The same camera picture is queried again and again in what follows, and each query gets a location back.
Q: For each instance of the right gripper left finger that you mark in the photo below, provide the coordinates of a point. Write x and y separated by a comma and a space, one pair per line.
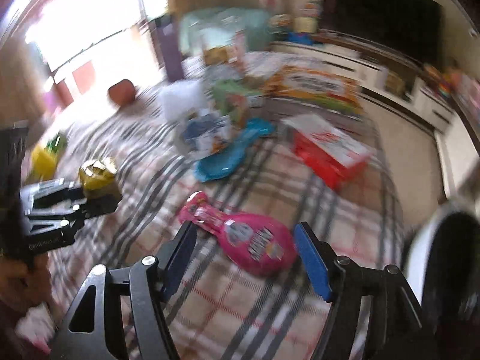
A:
93, 327

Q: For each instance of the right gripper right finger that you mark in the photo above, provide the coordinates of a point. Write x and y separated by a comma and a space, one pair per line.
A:
395, 325

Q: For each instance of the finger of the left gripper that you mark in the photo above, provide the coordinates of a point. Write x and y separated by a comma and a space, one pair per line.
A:
97, 205

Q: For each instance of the yellow foil wrapper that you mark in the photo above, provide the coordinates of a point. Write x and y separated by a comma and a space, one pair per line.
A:
98, 178

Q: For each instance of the white trash bin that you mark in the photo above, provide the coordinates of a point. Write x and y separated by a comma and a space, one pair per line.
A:
441, 265

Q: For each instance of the pink toy package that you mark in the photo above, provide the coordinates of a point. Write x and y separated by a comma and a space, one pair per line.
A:
258, 244

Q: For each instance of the blue plastic toy paddle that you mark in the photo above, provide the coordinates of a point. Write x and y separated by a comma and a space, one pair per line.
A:
224, 163

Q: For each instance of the printed paper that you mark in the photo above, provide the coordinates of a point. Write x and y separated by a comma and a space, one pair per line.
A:
203, 135

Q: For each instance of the white foam fruit net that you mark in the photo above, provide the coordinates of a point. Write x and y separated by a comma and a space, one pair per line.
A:
181, 98

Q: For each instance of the red white milk carton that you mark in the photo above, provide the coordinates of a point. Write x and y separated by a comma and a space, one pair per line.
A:
333, 155

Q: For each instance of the person's left hand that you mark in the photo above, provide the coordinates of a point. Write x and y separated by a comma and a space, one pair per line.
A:
23, 288

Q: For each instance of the green snack packet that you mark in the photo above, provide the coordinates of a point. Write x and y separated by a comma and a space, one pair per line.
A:
57, 144

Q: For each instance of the red apple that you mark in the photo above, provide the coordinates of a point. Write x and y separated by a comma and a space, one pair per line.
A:
122, 93

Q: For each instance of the purple thermos bottle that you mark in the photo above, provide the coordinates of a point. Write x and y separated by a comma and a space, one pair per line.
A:
165, 39

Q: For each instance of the clear cookie jar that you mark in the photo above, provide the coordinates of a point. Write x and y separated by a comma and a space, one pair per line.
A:
233, 53

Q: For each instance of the teal covered armchair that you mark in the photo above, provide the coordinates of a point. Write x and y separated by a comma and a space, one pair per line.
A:
216, 27

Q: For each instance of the orange picture book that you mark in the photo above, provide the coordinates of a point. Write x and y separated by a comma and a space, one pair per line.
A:
325, 89

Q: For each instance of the white tv cabinet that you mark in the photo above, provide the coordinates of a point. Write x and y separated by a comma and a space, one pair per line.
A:
386, 78

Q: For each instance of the black television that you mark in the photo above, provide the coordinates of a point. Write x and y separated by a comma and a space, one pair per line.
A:
410, 27

